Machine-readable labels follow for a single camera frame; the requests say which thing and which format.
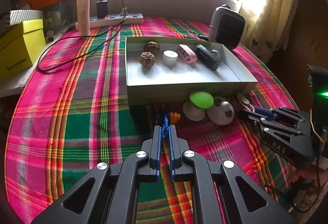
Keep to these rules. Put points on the yellow shoe box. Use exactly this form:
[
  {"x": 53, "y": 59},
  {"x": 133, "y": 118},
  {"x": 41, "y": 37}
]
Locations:
[{"x": 20, "y": 48}]

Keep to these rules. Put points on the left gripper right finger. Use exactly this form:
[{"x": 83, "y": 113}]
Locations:
[{"x": 180, "y": 171}]

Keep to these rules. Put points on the white power strip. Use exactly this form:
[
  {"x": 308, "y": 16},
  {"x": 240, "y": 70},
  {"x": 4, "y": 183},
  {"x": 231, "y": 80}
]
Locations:
[{"x": 115, "y": 19}]

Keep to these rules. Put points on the person's right hand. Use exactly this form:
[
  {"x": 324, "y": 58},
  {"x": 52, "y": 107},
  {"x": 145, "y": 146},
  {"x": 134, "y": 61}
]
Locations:
[{"x": 309, "y": 172}]

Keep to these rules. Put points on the brown walnut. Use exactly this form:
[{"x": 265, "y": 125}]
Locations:
[
  {"x": 152, "y": 47},
  {"x": 147, "y": 59}
]

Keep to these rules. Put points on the cream patterned curtain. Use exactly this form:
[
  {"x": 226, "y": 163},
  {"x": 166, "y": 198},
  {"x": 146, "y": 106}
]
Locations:
[{"x": 268, "y": 24}]

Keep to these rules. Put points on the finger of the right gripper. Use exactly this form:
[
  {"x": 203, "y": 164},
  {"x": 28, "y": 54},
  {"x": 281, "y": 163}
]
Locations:
[
  {"x": 252, "y": 118},
  {"x": 265, "y": 113}
]

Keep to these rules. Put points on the plaid bed blanket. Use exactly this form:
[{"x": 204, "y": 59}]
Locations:
[{"x": 71, "y": 119}]

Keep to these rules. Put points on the orange spiral toy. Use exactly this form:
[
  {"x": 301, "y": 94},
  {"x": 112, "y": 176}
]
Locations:
[{"x": 170, "y": 117}]

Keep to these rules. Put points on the black charger adapter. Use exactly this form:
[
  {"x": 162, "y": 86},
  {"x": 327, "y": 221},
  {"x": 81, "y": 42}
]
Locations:
[{"x": 102, "y": 9}]

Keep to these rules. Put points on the pink clip with grey pad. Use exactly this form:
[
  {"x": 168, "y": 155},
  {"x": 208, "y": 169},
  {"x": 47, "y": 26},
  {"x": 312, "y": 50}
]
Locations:
[{"x": 245, "y": 102}]

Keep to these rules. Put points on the green and white cardboard tray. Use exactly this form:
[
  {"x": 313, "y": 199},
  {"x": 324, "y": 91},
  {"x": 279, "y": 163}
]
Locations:
[{"x": 161, "y": 83}]

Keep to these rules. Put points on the black rectangular device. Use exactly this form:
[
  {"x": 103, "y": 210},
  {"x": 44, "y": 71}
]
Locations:
[{"x": 205, "y": 56}]

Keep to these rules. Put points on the white candle jar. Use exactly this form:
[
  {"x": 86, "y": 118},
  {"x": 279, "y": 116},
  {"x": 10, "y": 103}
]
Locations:
[{"x": 170, "y": 58}]

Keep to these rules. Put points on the white cosmetic tube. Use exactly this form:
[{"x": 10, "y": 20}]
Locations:
[{"x": 83, "y": 17}]

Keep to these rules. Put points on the white panda toy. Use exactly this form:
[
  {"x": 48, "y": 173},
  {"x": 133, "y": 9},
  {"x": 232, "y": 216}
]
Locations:
[{"x": 221, "y": 112}]

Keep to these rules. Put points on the striped gift box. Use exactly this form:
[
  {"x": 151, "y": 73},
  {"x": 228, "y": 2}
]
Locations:
[{"x": 14, "y": 17}]

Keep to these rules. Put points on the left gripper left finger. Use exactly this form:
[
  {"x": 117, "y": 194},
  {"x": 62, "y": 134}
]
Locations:
[{"x": 150, "y": 171}]

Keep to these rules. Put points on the pink case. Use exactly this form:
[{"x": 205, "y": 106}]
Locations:
[{"x": 187, "y": 54}]

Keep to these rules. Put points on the grey portable fan heater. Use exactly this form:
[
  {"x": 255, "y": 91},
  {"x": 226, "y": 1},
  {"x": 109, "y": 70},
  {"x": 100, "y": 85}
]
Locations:
[{"x": 226, "y": 27}]

